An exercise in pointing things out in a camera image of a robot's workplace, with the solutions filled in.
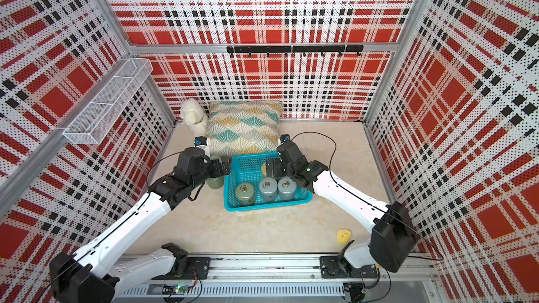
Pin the yellow sponge toy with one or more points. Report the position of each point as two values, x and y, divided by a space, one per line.
343 236

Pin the blue-grey tea canister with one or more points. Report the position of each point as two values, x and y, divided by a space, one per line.
268 188

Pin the dark green tea canister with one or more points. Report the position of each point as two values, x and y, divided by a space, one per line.
215 183

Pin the black wall hook rail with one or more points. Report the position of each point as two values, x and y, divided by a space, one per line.
339 49

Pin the light blue tea canister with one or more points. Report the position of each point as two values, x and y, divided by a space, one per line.
287 189

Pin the metal base rail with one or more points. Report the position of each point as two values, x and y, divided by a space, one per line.
233 277

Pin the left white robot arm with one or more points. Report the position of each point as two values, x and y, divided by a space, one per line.
92 273

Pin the olive green tea canister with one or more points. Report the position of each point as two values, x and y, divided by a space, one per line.
245 194

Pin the green circuit board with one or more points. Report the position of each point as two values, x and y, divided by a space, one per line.
174 290

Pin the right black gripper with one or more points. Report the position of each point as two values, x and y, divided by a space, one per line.
277 163

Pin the clear wire wall shelf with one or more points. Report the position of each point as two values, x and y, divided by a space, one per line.
95 121

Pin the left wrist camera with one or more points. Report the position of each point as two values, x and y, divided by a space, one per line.
202 143

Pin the yellow-green tea canister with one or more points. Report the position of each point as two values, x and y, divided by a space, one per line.
264 170

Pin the white plush toy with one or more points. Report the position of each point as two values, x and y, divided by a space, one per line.
193 115

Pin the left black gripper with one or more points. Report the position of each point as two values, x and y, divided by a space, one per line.
225 166

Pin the teal plastic basket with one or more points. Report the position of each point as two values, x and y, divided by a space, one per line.
247 168

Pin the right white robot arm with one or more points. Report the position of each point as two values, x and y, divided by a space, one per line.
392 236

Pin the fan-patterned cushion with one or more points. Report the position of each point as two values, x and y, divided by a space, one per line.
243 127

